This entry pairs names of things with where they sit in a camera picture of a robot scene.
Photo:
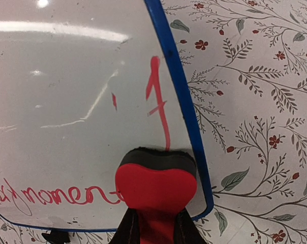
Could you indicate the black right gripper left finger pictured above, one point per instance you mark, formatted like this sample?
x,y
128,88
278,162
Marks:
x,y
128,231

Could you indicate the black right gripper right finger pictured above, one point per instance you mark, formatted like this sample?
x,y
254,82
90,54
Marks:
x,y
185,231

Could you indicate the red whiteboard eraser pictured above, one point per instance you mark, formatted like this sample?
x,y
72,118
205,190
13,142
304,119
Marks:
x,y
158,185

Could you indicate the small whiteboard blue frame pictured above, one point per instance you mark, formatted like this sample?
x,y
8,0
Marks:
x,y
81,84

